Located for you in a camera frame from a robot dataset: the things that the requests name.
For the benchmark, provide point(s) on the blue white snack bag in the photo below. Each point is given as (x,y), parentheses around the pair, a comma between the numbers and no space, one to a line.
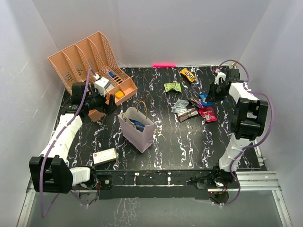
(138,125)

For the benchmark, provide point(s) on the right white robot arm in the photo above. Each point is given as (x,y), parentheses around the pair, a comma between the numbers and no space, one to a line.
(248,123)

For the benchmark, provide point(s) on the purple candy bar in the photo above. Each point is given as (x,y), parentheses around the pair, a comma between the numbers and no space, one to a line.
(195,102)

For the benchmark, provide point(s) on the lilac paper bag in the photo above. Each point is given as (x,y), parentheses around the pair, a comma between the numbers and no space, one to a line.
(141,140)

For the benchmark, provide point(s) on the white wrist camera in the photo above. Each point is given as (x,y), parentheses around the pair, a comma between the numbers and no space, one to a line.
(220,77)
(102,85)

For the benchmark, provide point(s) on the black front mounting rail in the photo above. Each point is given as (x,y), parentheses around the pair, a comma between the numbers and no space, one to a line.
(116,184)

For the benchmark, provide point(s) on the pink plastic file organizer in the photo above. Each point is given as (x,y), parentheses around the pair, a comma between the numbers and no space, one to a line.
(88,60)

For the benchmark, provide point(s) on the yellow m&m packet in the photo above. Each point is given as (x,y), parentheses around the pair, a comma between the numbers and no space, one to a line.
(188,74)

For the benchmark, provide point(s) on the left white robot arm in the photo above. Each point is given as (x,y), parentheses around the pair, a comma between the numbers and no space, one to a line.
(49,171)

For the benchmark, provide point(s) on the silver foil packet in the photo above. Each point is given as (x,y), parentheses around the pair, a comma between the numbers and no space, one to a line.
(180,106)

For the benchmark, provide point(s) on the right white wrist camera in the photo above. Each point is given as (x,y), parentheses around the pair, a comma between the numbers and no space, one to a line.
(220,77)

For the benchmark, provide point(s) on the white red card box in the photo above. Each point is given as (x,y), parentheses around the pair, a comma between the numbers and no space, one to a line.
(105,156)

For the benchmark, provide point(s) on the brown chocolate bar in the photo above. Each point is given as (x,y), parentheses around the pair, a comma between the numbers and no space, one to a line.
(187,114)

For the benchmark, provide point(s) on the blue candy wrapper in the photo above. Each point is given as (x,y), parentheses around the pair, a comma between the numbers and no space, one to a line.
(203,97)

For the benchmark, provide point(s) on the blue eraser block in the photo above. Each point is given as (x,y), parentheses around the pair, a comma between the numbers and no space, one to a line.
(113,75)

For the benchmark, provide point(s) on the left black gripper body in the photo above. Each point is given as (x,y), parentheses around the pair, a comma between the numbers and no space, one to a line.
(96,101)

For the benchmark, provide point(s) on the red candy pouch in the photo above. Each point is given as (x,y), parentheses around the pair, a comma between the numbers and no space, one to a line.
(207,113)

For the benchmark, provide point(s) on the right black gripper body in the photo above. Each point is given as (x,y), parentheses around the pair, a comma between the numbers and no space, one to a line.
(220,93)

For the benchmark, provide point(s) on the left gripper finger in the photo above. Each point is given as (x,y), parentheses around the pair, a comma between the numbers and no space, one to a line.
(111,105)
(106,109)

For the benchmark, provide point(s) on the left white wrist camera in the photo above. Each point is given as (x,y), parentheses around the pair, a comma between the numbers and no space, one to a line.
(102,85)

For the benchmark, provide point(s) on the green candy wrapper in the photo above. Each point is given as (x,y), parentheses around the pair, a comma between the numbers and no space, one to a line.
(174,86)

